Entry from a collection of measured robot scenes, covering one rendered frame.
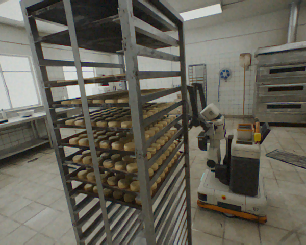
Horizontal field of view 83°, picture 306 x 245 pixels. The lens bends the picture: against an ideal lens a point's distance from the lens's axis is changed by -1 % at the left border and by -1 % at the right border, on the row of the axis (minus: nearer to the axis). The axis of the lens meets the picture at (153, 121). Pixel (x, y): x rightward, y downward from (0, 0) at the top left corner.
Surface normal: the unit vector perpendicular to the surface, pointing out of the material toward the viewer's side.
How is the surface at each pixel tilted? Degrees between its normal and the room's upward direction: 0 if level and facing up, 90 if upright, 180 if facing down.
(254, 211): 90
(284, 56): 90
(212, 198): 90
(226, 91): 90
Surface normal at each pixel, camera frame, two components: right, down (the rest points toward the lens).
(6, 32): 0.90, 0.03
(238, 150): -0.46, 0.25
